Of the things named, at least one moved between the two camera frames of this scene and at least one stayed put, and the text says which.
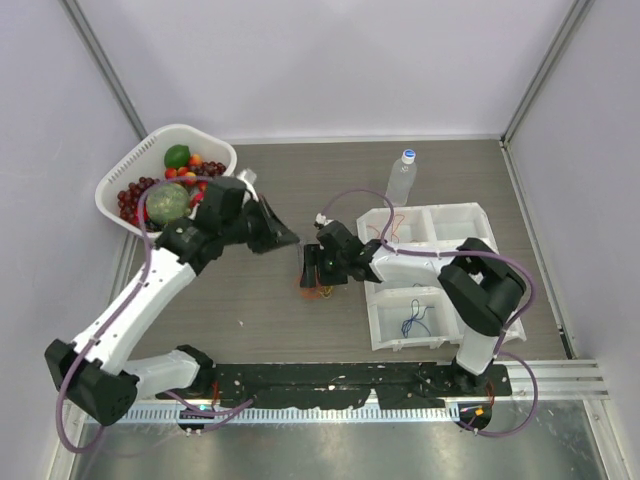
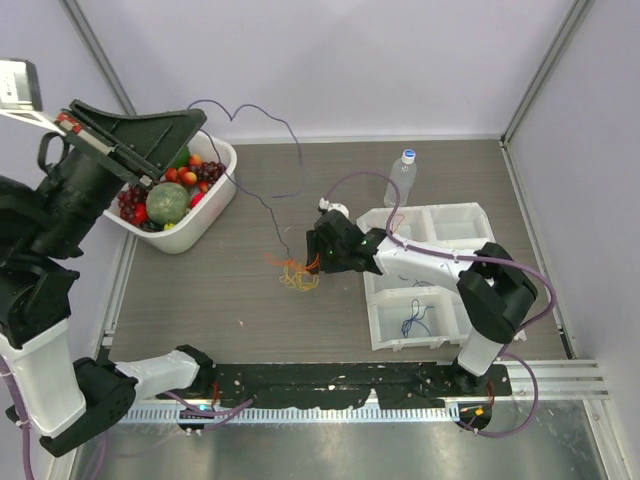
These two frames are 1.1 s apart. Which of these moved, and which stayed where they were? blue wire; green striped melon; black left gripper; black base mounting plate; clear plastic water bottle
Moved: black left gripper
Stayed: clear plastic water bottle; black base mounting plate; blue wire; green striped melon
